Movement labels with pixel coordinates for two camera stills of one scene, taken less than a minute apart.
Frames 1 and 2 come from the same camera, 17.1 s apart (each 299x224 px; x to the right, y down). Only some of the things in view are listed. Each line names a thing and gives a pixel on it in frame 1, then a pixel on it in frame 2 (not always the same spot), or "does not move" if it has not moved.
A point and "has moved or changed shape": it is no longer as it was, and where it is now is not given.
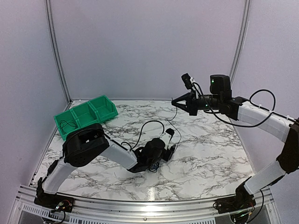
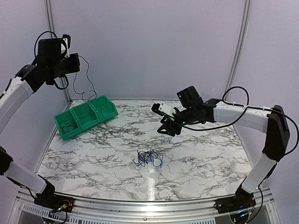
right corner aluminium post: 242,38 does not move
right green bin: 105,108 does not move
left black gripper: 169,153 to 74,66
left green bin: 66,122 does not move
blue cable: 154,166 has moved or changed shape
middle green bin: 85,114 does not move
